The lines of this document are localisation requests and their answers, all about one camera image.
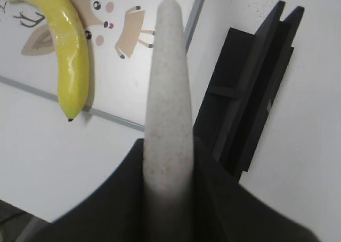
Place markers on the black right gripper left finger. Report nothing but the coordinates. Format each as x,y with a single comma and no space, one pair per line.
113,212

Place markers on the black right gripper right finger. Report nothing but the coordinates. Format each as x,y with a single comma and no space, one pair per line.
290,201

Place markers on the white-handled kitchen knife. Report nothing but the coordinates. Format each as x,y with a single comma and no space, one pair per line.
168,142

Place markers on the yellow plastic banana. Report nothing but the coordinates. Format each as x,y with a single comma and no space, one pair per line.
72,53

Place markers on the black knife stand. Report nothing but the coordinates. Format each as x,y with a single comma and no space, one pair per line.
242,88

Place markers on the grey-rimmed deer cutting board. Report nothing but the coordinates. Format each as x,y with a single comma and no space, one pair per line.
120,35

